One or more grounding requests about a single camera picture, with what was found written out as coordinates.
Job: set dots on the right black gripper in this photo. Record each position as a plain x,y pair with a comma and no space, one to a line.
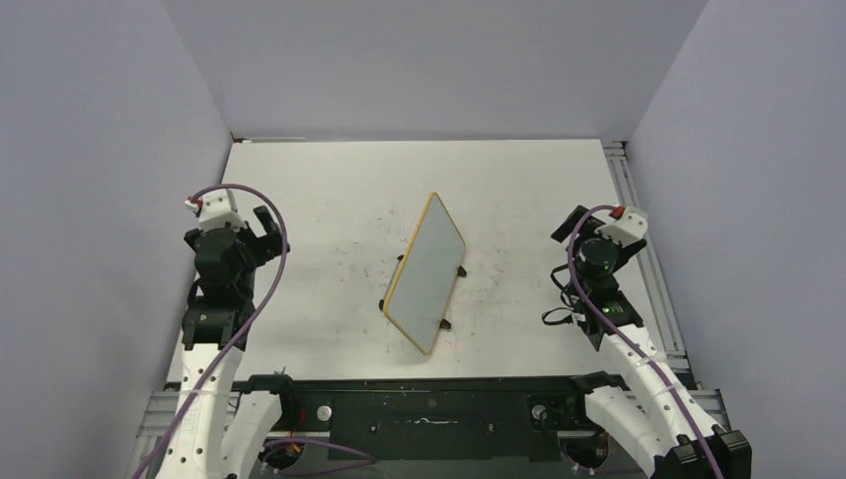
587,227

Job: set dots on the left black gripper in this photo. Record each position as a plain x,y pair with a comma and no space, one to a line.
264,249

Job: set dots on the yellow framed whiteboard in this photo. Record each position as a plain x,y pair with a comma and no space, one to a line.
419,292

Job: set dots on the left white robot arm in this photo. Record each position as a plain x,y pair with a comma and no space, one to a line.
201,441

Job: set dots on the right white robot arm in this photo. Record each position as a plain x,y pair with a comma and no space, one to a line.
645,408

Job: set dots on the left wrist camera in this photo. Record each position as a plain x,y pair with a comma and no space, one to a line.
216,210

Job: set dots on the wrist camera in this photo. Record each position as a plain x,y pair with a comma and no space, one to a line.
629,225
216,210

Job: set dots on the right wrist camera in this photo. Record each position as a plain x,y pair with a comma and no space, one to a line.
629,225

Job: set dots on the aluminium rail frame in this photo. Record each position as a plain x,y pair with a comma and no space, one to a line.
663,322

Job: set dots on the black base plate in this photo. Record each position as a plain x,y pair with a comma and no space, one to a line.
538,418

